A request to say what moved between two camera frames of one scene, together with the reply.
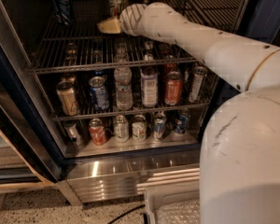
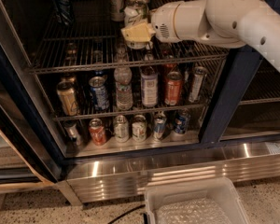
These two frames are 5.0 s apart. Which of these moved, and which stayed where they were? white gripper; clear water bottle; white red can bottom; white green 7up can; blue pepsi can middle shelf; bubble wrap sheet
Moved: white green 7up can; white gripper
Stayed: white red can bottom; blue pepsi can middle shelf; clear water bottle; bubble wrap sheet
